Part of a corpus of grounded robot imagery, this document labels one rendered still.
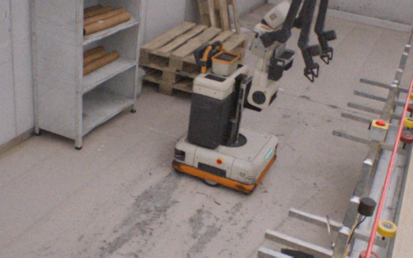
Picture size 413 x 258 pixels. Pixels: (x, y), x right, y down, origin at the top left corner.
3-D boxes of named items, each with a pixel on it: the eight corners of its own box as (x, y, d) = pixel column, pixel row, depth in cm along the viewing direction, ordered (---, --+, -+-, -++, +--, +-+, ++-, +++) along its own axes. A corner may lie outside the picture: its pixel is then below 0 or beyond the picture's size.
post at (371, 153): (347, 218, 264) (371, 138, 244) (349, 213, 268) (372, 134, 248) (356, 221, 262) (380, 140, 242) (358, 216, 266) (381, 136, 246)
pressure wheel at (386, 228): (379, 253, 226) (386, 231, 221) (367, 241, 232) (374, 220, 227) (394, 250, 229) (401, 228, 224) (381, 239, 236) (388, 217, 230)
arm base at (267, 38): (265, 32, 358) (259, 36, 348) (275, 27, 354) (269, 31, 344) (270, 44, 359) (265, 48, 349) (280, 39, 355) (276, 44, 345)
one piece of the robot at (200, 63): (198, 83, 390) (189, 53, 384) (217, 69, 420) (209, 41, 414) (211, 80, 385) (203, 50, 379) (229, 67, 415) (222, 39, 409)
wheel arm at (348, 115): (340, 117, 347) (341, 112, 345) (340, 116, 350) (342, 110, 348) (409, 136, 333) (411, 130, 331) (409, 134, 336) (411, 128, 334)
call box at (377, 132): (366, 139, 243) (371, 124, 240) (369, 134, 249) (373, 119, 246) (382, 144, 241) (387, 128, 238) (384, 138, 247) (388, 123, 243)
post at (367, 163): (337, 251, 243) (363, 160, 222) (339, 247, 246) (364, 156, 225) (345, 254, 242) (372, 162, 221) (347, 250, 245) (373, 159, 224)
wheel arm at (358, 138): (331, 136, 327) (332, 130, 325) (332, 134, 330) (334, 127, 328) (404, 156, 313) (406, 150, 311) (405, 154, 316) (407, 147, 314)
